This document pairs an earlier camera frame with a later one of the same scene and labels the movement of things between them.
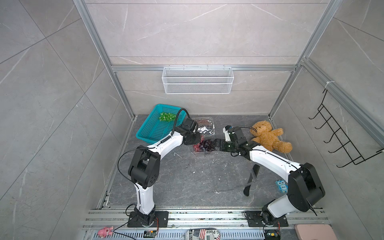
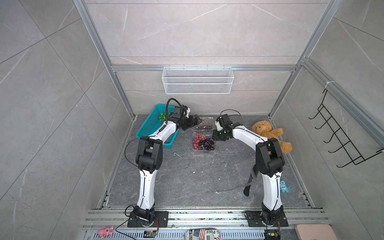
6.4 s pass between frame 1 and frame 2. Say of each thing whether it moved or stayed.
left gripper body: moved
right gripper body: moved
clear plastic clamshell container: stayed
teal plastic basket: stayed
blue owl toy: stayed
